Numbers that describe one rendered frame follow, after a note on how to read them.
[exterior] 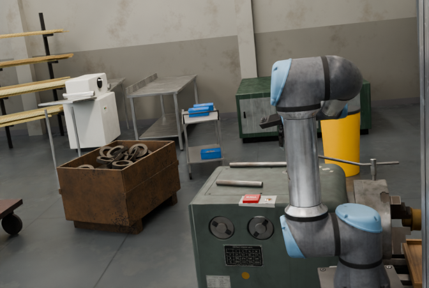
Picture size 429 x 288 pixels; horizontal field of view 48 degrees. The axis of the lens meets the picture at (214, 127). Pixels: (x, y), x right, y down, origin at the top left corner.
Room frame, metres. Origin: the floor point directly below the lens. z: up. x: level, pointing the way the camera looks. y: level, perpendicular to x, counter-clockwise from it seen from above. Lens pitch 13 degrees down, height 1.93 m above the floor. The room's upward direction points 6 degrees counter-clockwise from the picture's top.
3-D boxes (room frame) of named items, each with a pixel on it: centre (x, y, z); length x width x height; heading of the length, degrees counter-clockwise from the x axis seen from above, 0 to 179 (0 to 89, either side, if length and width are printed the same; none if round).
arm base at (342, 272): (1.20, -0.36, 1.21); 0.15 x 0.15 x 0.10
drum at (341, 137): (5.44, -1.47, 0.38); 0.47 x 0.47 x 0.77
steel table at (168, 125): (8.23, 0.75, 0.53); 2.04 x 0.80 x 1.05; 172
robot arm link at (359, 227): (1.20, -0.35, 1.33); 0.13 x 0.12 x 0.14; 84
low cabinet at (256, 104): (8.00, -1.48, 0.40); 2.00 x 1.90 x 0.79; 82
